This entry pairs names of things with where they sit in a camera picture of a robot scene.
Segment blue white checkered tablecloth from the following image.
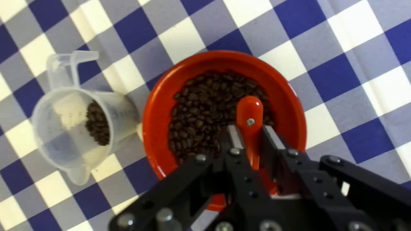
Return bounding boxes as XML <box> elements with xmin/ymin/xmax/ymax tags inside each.
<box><xmin>0</xmin><ymin>0</ymin><xmax>411</xmax><ymax>231</ymax></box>

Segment coffee beans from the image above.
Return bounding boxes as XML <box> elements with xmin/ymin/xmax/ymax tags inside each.
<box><xmin>168</xmin><ymin>71</ymin><xmax>275</xmax><ymax>164</ymax></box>

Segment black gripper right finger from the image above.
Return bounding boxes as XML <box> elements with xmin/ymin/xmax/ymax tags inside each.
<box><xmin>262</xmin><ymin>126</ymin><xmax>411</xmax><ymax>231</ymax></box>

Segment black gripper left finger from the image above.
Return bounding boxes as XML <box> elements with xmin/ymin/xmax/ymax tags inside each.
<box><xmin>108</xmin><ymin>125</ymin><xmax>271</xmax><ymax>231</ymax></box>

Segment transparent plastic measuring jar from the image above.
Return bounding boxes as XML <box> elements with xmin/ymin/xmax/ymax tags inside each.
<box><xmin>32</xmin><ymin>51</ymin><xmax>137</xmax><ymax>187</ymax></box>

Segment red orange bowl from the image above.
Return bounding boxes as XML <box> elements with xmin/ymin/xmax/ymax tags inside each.
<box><xmin>142</xmin><ymin>51</ymin><xmax>307</xmax><ymax>196</ymax></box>

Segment orange handled metal spoon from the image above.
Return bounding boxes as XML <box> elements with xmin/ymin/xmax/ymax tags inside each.
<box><xmin>235</xmin><ymin>97</ymin><xmax>263</xmax><ymax>170</ymax></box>

